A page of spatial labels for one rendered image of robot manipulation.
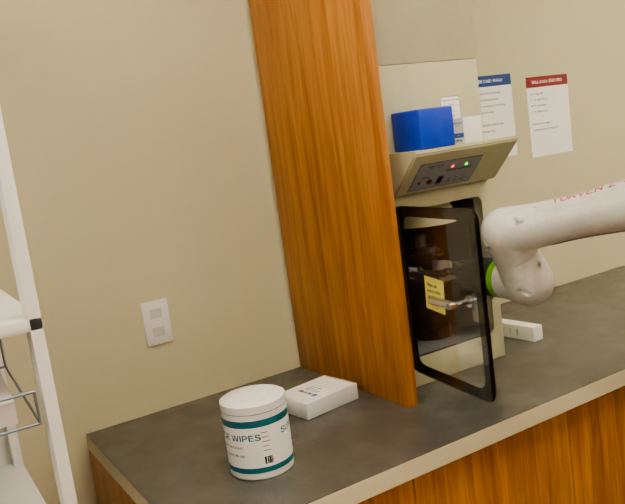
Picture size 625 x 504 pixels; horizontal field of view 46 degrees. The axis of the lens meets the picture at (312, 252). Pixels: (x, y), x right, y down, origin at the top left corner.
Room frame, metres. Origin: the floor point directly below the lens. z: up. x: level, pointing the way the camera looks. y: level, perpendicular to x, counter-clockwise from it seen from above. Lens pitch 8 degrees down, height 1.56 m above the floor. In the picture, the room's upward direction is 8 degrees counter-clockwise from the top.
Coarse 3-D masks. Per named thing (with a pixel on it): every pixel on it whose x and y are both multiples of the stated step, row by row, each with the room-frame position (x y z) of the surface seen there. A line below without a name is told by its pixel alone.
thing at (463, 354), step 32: (416, 224) 1.61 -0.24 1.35; (448, 224) 1.50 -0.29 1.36; (416, 256) 1.63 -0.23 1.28; (448, 256) 1.51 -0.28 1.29; (480, 256) 1.41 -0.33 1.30; (416, 288) 1.64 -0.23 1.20; (448, 288) 1.52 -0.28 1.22; (480, 288) 1.42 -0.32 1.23; (416, 320) 1.66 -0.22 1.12; (448, 320) 1.53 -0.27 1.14; (480, 320) 1.43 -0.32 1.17; (416, 352) 1.68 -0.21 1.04; (448, 352) 1.55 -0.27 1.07; (480, 352) 1.44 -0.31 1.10; (448, 384) 1.56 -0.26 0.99; (480, 384) 1.45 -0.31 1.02
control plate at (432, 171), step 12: (480, 156) 1.74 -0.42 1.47; (420, 168) 1.65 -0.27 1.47; (432, 168) 1.67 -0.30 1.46; (444, 168) 1.70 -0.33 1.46; (456, 168) 1.72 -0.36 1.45; (468, 168) 1.75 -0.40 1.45; (420, 180) 1.68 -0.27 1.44; (432, 180) 1.71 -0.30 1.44; (444, 180) 1.74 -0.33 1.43; (456, 180) 1.76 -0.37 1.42; (468, 180) 1.79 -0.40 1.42
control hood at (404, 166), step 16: (464, 144) 1.68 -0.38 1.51; (480, 144) 1.71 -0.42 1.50; (496, 144) 1.73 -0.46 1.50; (512, 144) 1.77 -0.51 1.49; (400, 160) 1.65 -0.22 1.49; (416, 160) 1.62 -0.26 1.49; (432, 160) 1.65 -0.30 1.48; (480, 160) 1.75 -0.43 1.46; (496, 160) 1.79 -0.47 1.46; (400, 176) 1.66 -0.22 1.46; (480, 176) 1.81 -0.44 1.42; (400, 192) 1.68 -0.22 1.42; (416, 192) 1.72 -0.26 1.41
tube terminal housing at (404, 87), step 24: (384, 72) 1.72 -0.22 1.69; (408, 72) 1.76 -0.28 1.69; (432, 72) 1.79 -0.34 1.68; (456, 72) 1.83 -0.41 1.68; (384, 96) 1.72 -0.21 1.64; (408, 96) 1.75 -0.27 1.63; (432, 96) 1.79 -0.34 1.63; (432, 192) 1.77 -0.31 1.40; (456, 192) 1.81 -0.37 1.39; (480, 192) 1.85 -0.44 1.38; (480, 216) 1.88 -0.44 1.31
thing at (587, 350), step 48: (576, 288) 2.48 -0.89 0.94; (624, 288) 2.39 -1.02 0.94; (576, 336) 1.94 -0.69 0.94; (624, 336) 1.89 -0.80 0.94; (288, 384) 1.87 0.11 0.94; (432, 384) 1.72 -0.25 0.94; (528, 384) 1.63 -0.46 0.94; (576, 384) 1.59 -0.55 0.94; (624, 384) 1.64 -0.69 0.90; (96, 432) 1.71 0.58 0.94; (144, 432) 1.66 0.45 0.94; (192, 432) 1.62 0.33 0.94; (336, 432) 1.51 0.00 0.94; (384, 432) 1.47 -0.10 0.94; (432, 432) 1.44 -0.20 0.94; (480, 432) 1.42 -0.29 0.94; (144, 480) 1.40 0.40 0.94; (192, 480) 1.37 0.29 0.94; (240, 480) 1.34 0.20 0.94; (288, 480) 1.31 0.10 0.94; (336, 480) 1.28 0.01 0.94; (384, 480) 1.29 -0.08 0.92
